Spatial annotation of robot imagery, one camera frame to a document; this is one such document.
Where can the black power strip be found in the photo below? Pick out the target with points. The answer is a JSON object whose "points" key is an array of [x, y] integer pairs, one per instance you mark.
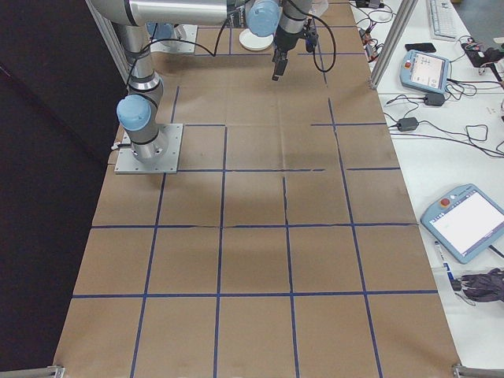
{"points": [[478, 53]]}

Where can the white round plate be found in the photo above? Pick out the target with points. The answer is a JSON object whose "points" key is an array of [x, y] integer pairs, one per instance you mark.
{"points": [[254, 44]]}

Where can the white marker pen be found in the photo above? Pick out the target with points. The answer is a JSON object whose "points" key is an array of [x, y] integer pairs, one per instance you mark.
{"points": [[443, 258]]}

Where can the small black device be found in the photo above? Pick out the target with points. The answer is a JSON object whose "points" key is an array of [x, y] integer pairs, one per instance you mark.
{"points": [[370, 3]]}

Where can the grey teach pendant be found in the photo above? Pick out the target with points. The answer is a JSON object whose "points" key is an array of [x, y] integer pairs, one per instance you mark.
{"points": [[425, 71], [464, 220]]}

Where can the aluminium extrusion bar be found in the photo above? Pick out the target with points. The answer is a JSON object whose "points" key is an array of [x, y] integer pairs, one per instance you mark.
{"points": [[39, 372], [476, 372]]}

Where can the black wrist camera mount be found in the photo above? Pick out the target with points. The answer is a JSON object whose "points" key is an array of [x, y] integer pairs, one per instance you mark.
{"points": [[311, 39]]}

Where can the black frame cover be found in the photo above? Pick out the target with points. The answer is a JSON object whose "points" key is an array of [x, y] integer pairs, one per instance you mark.
{"points": [[39, 157]]}

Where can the aluminium camera post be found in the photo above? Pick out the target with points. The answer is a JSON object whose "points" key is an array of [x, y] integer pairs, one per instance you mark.
{"points": [[391, 43]]}

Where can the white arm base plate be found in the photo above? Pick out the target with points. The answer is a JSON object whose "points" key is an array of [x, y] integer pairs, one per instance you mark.
{"points": [[173, 157], [185, 45]]}

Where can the white keyboard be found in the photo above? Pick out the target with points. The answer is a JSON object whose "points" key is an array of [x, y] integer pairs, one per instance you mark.
{"points": [[443, 17]]}

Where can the small grey adapter box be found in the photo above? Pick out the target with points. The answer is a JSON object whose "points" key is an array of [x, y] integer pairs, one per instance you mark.
{"points": [[368, 35], [373, 51]]}

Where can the black power adapter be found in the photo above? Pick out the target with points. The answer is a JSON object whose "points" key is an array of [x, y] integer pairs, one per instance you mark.
{"points": [[407, 124], [434, 99]]}

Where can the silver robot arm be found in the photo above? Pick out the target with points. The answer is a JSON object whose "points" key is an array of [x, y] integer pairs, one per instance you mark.
{"points": [[138, 78]]}

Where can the dark folded umbrella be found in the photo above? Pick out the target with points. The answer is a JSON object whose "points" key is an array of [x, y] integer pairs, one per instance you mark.
{"points": [[482, 285]]}

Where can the black smartphone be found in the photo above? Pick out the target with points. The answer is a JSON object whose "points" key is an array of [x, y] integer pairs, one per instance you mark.
{"points": [[421, 47]]}

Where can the dark printed box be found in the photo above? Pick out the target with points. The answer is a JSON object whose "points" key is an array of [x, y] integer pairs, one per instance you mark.
{"points": [[237, 13]]}

